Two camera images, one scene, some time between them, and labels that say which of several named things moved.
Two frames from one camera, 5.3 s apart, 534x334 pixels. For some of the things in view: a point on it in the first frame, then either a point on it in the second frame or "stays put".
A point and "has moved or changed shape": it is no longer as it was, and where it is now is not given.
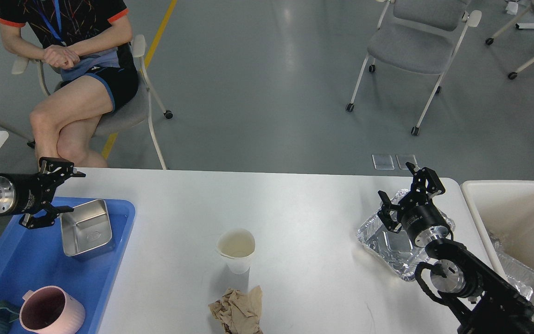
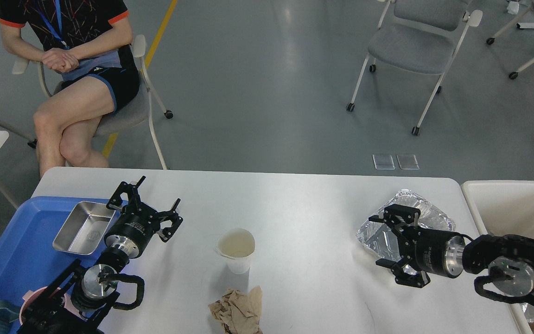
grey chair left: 136,110 stays put
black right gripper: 423,223 to 438,252
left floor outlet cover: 383,162 stays put
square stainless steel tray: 86,227 has moved or changed shape
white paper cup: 236,246 stays put
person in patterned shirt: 88,41 stays put
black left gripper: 25,194 to 132,230
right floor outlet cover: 402,159 stays put
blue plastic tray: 28,258 stays put
